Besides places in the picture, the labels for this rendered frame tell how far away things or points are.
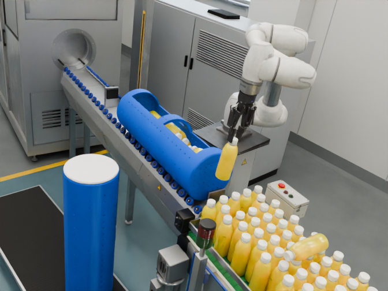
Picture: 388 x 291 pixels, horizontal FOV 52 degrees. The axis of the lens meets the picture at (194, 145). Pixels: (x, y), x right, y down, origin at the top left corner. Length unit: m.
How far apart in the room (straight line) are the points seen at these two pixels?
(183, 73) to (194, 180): 2.51
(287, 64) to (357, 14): 2.96
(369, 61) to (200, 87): 1.74
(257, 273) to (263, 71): 0.80
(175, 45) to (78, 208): 2.70
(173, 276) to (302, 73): 1.06
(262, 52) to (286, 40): 0.56
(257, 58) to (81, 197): 1.09
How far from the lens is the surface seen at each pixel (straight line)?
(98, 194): 2.05
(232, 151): 1.77
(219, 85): 3.98
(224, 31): 3.88
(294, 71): 1.63
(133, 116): 2.42
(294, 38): 2.15
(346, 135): 4.73
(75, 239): 2.27
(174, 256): 1.91
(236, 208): 1.94
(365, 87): 4.54
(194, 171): 1.94
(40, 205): 3.34
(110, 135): 2.80
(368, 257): 3.74
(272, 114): 2.53
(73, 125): 3.83
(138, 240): 3.23
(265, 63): 1.61
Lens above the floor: 2.19
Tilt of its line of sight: 28 degrees down
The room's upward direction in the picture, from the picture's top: 9 degrees clockwise
